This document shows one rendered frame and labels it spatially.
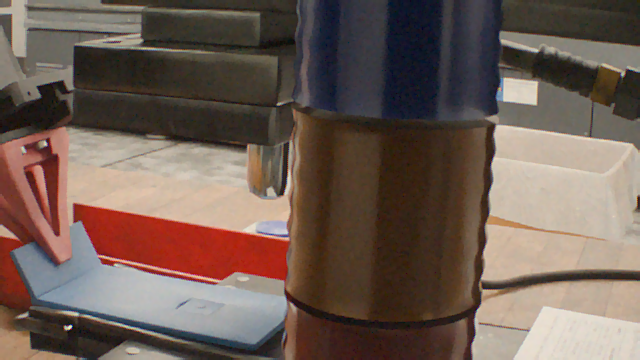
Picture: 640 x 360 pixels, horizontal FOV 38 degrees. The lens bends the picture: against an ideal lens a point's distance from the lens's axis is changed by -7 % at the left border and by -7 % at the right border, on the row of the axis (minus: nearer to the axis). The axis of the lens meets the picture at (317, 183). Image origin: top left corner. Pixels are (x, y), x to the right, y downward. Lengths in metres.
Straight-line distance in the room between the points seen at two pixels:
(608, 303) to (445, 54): 0.71
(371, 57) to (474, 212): 0.03
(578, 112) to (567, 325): 4.20
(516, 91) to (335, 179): 4.86
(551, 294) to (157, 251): 0.34
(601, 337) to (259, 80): 0.46
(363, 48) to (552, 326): 0.64
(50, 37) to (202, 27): 6.03
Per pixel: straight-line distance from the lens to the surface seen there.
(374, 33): 0.16
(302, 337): 0.18
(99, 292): 0.55
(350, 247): 0.17
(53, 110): 0.57
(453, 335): 0.18
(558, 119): 4.99
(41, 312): 0.53
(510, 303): 0.83
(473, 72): 0.16
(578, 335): 0.77
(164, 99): 0.40
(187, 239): 0.80
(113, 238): 0.84
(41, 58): 6.51
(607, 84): 0.50
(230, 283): 0.59
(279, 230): 0.87
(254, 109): 0.38
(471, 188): 0.17
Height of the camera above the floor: 1.18
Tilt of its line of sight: 14 degrees down
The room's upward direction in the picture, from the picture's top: 3 degrees clockwise
